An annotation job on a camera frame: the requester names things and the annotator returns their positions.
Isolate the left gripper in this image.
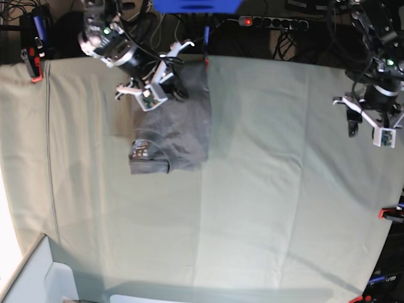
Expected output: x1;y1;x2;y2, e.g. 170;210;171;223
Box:
346;80;402;138

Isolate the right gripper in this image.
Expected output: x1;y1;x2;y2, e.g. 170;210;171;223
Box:
121;52;189;101

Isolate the grey t-shirt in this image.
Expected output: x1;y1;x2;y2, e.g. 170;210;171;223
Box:
129;61;211;174

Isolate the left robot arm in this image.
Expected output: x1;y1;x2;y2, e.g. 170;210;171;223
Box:
326;1;403;137

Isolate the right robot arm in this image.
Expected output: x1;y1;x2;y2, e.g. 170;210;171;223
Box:
78;1;194;112

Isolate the red clamp top centre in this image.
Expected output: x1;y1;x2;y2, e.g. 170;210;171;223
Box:
202;25;210;67

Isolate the red clamp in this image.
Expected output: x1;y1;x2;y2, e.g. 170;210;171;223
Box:
202;25;210;67
19;13;47;83
348;295;372;303

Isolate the blue box top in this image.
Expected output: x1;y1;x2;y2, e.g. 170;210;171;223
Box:
152;0;242;14

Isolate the black power strip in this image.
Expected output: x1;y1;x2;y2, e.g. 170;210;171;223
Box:
236;15;309;31

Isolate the red clamp right edge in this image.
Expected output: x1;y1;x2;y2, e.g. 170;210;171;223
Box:
379;203;404;223

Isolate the pale green table cloth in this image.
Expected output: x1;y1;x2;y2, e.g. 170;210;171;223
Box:
1;56;403;302

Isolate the black round base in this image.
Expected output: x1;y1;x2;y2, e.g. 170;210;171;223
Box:
54;11;86;59

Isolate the red clamp top left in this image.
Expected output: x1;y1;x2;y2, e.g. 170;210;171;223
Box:
19;13;47;83

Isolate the red clamp bottom right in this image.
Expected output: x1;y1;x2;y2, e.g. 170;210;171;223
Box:
348;295;372;303

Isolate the white bin lower left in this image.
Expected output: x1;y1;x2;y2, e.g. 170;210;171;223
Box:
1;234;80;303

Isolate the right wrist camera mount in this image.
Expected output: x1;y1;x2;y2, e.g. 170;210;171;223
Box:
115;40;195;112

